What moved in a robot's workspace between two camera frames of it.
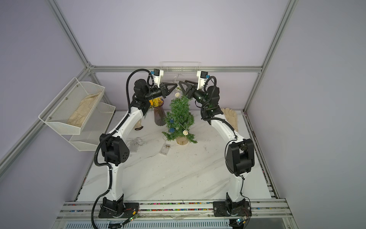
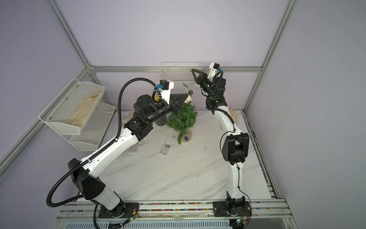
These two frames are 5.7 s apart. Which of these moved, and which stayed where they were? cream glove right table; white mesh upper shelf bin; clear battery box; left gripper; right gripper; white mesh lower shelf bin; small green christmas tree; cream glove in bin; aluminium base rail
Moved: left gripper; right gripper; small green christmas tree
Stayed: aluminium base rail; clear battery box; cream glove right table; cream glove in bin; white mesh lower shelf bin; white mesh upper shelf bin
